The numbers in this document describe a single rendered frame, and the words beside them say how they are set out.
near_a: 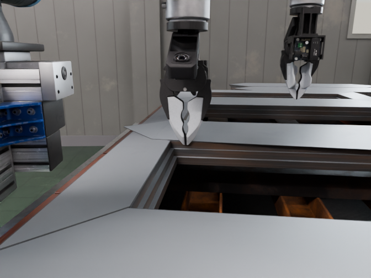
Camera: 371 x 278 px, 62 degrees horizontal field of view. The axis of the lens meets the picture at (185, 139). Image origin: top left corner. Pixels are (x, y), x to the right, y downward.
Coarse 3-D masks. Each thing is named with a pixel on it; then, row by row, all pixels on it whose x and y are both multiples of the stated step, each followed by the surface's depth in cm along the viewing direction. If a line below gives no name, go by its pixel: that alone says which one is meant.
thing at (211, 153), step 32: (224, 96) 131; (256, 96) 130; (288, 96) 129; (320, 96) 128; (160, 160) 49; (192, 160) 57; (224, 160) 56; (256, 160) 56; (288, 160) 56; (320, 160) 55; (352, 160) 54; (160, 192) 43
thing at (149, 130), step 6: (168, 120) 75; (138, 126) 69; (144, 126) 69; (150, 126) 69; (156, 126) 69; (162, 126) 69; (138, 132) 63; (144, 132) 63; (150, 132) 63; (156, 132) 63; (150, 138) 59
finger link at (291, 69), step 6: (288, 66) 77; (294, 66) 77; (288, 72) 77; (294, 72) 77; (288, 78) 77; (294, 78) 73; (288, 84) 78; (294, 84) 74; (294, 90) 78; (294, 96) 78
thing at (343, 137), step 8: (320, 128) 68; (328, 128) 68; (336, 128) 68; (344, 128) 68; (328, 136) 61; (336, 136) 61; (344, 136) 61; (352, 136) 61; (360, 136) 61; (336, 144) 56; (344, 144) 56; (352, 144) 56; (360, 144) 56; (368, 144) 56
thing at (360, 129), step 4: (352, 128) 68; (356, 128) 68; (360, 128) 68; (364, 128) 68; (368, 128) 68; (360, 132) 64; (364, 132) 64; (368, 132) 64; (364, 136) 61; (368, 136) 61
